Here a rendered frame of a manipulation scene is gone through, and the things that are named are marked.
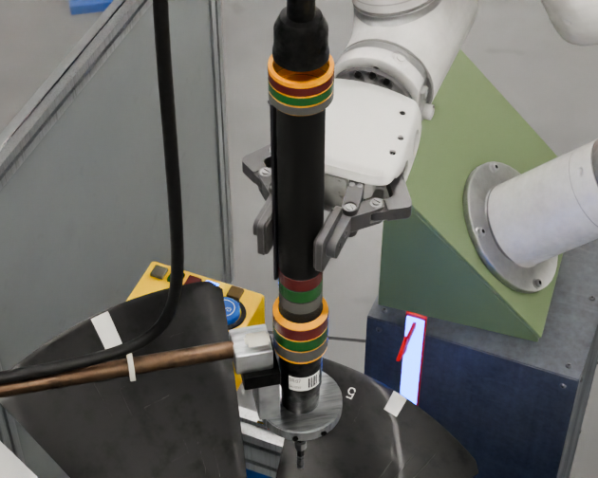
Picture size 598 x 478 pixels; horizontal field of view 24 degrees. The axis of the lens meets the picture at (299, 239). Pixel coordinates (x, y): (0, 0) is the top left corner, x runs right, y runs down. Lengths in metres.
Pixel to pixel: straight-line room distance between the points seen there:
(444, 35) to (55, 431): 0.49
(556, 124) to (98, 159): 1.62
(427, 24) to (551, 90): 2.65
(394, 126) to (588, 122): 2.64
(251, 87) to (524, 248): 1.96
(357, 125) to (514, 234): 0.81
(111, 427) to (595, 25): 0.55
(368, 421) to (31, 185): 0.87
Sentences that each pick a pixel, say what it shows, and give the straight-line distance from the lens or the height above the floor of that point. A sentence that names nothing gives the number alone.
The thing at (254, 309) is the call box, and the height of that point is 1.07.
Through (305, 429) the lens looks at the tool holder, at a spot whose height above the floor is 1.46.
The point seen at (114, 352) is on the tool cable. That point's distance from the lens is 1.06.
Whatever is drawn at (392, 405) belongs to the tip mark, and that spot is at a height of 1.16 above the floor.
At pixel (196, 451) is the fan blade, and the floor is 1.34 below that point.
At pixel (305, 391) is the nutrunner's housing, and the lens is 1.12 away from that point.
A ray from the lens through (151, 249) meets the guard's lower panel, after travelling 2.71.
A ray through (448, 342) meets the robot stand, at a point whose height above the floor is 0.93.
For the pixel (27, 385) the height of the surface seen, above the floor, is 1.54.
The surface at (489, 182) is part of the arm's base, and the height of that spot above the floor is 1.07.
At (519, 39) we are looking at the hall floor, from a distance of 3.94.
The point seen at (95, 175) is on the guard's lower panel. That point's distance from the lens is 2.38.
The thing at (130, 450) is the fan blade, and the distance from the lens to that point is 1.27.
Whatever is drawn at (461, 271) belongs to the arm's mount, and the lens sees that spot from 1.84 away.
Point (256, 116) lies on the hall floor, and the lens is 3.64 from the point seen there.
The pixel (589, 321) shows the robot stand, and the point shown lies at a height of 0.93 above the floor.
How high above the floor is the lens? 2.37
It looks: 46 degrees down
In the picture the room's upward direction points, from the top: straight up
